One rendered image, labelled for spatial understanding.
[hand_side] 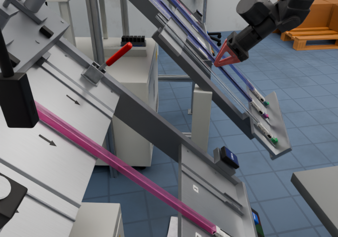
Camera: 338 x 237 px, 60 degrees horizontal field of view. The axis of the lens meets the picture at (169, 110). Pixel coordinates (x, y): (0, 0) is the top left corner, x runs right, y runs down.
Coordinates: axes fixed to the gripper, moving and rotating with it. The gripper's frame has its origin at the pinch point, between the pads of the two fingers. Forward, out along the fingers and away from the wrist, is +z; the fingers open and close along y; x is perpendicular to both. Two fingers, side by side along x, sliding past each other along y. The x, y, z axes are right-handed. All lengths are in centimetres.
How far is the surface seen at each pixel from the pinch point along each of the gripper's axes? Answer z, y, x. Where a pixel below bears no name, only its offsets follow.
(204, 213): 7.2, 47.0, 8.4
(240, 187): 7.2, 31.5, 19.5
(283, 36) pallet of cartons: 7, -315, 120
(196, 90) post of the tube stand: 10.6, 1.1, 2.7
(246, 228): 6.7, 42.6, 20.7
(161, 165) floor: 86, -50, 44
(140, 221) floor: 87, -7, 43
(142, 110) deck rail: 8.8, 33.2, -11.6
